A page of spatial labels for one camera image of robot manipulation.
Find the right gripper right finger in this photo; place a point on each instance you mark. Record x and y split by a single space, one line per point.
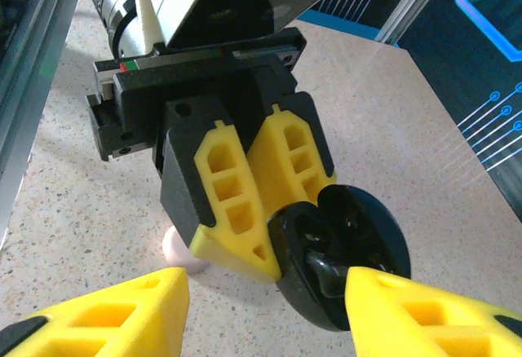
428 328

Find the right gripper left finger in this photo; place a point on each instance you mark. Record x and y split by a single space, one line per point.
102 324

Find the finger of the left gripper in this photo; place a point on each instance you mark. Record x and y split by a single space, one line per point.
293 149
212 194

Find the pink earbud charging case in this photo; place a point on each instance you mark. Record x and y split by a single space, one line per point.
175 251

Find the black earbud charging case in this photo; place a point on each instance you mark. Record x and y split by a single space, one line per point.
359 226

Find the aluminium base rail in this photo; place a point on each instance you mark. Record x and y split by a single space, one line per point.
36 88

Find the aluminium frame post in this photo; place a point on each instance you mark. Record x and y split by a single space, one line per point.
412 2

